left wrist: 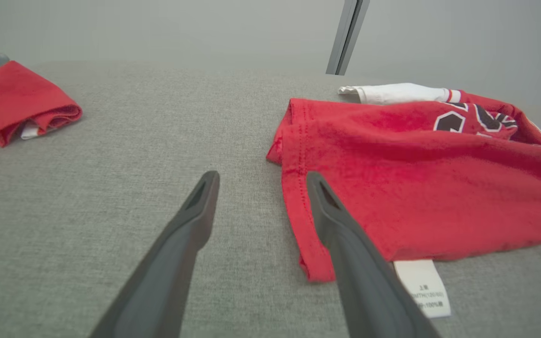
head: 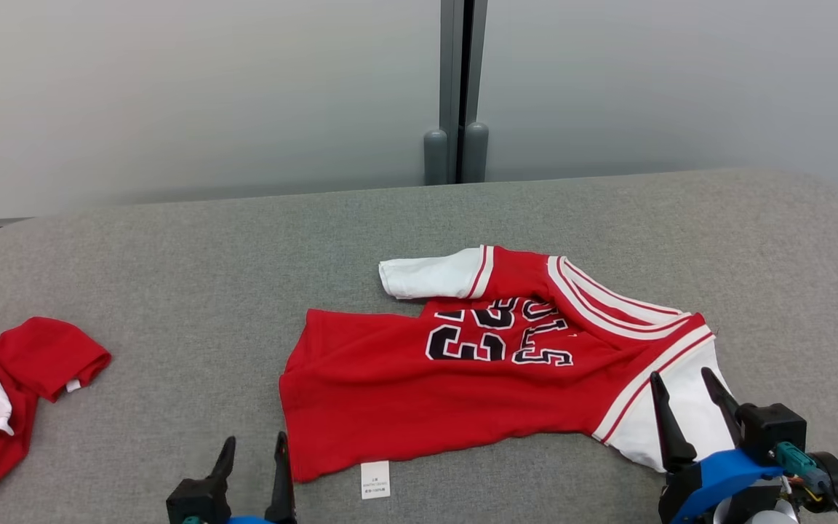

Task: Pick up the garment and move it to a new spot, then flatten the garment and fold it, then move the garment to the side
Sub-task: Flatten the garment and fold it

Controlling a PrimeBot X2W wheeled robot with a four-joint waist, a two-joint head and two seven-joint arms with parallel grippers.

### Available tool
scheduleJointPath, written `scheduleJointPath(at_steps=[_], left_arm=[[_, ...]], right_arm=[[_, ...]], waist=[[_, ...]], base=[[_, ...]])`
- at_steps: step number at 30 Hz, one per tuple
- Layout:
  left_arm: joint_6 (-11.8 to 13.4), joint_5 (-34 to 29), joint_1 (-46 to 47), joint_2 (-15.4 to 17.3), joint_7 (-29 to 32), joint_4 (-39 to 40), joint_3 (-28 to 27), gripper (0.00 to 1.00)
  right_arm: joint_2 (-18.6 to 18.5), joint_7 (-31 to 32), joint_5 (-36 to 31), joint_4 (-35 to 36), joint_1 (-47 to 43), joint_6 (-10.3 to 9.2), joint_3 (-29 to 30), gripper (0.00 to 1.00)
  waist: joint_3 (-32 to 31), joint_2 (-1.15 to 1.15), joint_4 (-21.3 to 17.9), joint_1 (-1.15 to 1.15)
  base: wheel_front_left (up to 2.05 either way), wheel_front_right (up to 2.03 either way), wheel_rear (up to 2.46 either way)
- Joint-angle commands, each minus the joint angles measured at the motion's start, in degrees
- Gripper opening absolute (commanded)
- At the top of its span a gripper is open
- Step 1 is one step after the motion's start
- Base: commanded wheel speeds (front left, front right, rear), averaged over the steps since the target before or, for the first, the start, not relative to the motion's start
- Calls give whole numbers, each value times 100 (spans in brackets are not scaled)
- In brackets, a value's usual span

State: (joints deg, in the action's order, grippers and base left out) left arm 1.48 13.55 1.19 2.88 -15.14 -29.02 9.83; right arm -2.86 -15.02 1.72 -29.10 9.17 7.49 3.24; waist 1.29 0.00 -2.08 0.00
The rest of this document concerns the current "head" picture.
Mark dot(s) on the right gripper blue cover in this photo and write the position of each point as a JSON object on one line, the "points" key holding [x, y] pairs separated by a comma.
{"points": [[717, 480]]}

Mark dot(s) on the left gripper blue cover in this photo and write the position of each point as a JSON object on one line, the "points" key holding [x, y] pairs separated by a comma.
{"points": [[248, 520]]}

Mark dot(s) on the red basketball jersey white sleeves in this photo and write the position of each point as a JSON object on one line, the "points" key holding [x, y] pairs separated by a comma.
{"points": [[404, 378]]}

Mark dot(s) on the red shorts white stripe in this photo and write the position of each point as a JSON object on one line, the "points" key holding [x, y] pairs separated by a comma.
{"points": [[41, 349]]}

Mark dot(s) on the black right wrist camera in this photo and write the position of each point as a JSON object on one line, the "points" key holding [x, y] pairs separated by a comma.
{"points": [[772, 429]]}

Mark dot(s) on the teal right camera connector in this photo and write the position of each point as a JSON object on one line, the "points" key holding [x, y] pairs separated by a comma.
{"points": [[797, 462]]}

